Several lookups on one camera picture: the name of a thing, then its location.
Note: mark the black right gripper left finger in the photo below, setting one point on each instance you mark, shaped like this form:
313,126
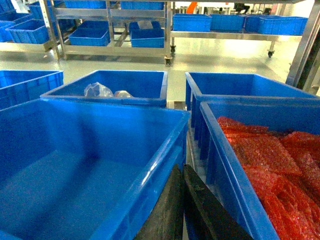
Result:
166,220

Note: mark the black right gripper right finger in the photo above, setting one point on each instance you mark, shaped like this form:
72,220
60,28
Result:
205,217

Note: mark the large blue plastic crate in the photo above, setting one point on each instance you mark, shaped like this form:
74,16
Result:
73,170

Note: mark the red bubble wrap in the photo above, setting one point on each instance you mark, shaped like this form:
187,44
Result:
284,171

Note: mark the blue crate with red bubblewrap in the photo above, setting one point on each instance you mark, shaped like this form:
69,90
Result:
225,173

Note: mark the blue crate with plastic bags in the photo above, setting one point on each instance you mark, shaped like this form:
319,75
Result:
129,87

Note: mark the empty blue crate behind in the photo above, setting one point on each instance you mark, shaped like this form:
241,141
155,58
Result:
236,87

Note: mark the clear plastic bag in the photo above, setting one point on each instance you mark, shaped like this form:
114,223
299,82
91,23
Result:
98,90

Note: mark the low steel cart with crates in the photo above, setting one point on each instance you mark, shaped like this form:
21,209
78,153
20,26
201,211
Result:
268,25

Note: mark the blue crate far left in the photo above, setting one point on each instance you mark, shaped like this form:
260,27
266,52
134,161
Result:
20,86

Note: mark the steel wheeled rack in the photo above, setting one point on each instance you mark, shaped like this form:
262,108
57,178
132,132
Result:
118,29

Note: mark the steel shelf upright post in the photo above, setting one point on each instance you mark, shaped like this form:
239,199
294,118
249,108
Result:
304,72

